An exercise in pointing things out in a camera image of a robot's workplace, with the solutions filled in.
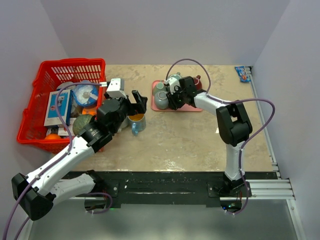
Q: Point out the blue butterfly mug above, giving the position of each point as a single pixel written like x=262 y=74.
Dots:
x=137 y=123

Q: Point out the teal mug back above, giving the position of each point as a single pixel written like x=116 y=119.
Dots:
x=175 y=76

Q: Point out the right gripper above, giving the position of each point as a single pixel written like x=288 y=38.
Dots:
x=173 y=103

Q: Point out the dark red mug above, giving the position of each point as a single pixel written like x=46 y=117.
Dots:
x=197 y=83

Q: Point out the blue white plastic bag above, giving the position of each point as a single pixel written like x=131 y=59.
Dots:
x=86 y=94

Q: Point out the pink tray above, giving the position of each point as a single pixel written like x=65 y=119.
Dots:
x=185 y=108

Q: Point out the orange fruit in basket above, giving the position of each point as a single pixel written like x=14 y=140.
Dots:
x=52 y=137

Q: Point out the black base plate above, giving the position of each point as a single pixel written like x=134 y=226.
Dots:
x=117 y=188

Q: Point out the white speckled mug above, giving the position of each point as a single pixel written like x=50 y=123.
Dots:
x=123 y=125

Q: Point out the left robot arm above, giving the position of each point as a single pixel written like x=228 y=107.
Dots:
x=38 y=191

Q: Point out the blue snack packet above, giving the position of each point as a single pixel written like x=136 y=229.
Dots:
x=242 y=74

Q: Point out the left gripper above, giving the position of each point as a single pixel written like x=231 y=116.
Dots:
x=136 y=108

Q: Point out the grey-blue mug front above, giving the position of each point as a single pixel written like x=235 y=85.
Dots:
x=161 y=101

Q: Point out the round tin can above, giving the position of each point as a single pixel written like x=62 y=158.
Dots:
x=66 y=85

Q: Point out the red plastic basket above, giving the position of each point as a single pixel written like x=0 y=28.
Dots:
x=50 y=74

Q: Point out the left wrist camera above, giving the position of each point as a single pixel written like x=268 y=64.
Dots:
x=114 y=89

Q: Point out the small teal mug left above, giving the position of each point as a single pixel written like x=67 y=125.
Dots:
x=159 y=87

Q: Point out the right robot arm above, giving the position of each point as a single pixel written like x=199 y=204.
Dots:
x=234 y=125

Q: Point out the green melon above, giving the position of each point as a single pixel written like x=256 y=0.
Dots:
x=81 y=121

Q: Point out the blue product box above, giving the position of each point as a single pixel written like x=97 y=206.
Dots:
x=63 y=106

